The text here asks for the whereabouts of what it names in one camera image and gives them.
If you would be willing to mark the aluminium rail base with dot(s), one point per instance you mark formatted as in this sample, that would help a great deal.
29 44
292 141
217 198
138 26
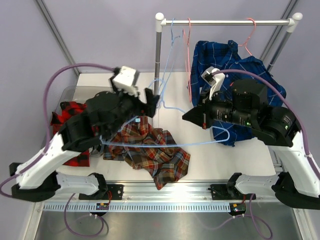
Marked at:
181 191

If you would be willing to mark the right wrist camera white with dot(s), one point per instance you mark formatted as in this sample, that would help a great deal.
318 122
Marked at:
213 79

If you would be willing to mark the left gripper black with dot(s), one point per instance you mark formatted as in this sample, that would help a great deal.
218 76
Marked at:
140 108

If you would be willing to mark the light blue wire hanger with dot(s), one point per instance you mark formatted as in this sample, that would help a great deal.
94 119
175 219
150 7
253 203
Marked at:
175 39

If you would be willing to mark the blue shirt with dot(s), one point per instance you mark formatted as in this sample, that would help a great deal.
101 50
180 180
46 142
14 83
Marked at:
225 56

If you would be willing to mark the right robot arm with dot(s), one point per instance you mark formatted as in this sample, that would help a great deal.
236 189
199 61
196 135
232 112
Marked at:
278 128

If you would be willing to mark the pink hanger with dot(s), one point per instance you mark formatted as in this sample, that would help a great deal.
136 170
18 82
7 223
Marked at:
187 62
245 43

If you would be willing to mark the red black plaid shirt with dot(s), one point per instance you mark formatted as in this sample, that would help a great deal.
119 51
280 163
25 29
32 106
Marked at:
68 110

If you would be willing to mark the black white plaid shirt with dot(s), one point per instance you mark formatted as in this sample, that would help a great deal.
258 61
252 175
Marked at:
97 150

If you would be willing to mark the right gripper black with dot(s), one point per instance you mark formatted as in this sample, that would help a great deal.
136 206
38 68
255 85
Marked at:
203 116

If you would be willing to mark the brown plaid shirt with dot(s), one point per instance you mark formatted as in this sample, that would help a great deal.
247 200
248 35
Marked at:
165 165

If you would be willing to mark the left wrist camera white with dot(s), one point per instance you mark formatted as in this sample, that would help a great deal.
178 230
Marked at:
124 79

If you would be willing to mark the white slotted cable duct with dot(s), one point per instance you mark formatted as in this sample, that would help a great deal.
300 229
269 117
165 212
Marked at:
139 207

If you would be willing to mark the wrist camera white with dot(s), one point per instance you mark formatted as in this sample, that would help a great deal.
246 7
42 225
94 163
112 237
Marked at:
213 79
124 79

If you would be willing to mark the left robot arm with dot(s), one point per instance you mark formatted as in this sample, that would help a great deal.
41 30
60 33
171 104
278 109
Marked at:
37 179

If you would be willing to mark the clothes rack metal white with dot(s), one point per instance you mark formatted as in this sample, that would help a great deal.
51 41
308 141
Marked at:
291 23

